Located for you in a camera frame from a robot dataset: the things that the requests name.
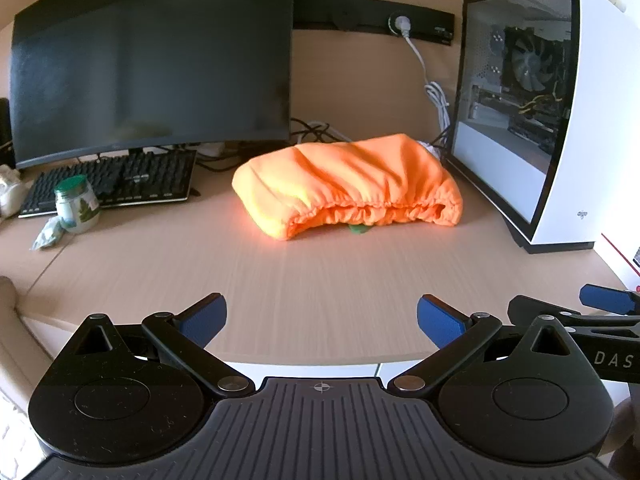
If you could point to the person's right hand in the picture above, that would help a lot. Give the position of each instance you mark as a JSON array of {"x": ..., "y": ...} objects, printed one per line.
[{"x": 629, "y": 420}]

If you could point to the black power strip rail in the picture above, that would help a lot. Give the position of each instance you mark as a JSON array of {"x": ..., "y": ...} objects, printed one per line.
[{"x": 350, "y": 17}]

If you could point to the black curved computer monitor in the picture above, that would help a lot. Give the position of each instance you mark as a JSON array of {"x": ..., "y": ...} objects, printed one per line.
[{"x": 150, "y": 60}]

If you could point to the white box with red lines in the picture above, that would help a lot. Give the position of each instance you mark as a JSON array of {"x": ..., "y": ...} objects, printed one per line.
[{"x": 625, "y": 260}]

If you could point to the orange and green garment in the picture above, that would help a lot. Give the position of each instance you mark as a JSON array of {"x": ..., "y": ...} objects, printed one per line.
[{"x": 345, "y": 180}]

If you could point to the white computer case glass panel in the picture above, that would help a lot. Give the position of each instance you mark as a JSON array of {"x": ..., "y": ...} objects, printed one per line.
[{"x": 590, "y": 110}]

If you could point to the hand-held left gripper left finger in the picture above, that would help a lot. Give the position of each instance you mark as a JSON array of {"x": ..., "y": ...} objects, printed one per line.
[{"x": 202, "y": 317}]

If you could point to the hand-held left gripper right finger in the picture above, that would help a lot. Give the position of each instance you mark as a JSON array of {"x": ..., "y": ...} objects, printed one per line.
[{"x": 440, "y": 317}]

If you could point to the glass jar with green lid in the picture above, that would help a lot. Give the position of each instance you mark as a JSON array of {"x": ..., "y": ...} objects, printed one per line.
[{"x": 77, "y": 210}]

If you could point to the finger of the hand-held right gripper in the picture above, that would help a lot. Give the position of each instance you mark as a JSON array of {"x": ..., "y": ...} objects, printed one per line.
[
  {"x": 607, "y": 299},
  {"x": 550, "y": 310}
]

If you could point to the white lumpy object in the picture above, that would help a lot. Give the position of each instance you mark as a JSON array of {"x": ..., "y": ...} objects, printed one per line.
[{"x": 10, "y": 190}]

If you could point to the black keyboard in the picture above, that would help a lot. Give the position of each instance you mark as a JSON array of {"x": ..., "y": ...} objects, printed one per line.
[{"x": 125, "y": 180}]

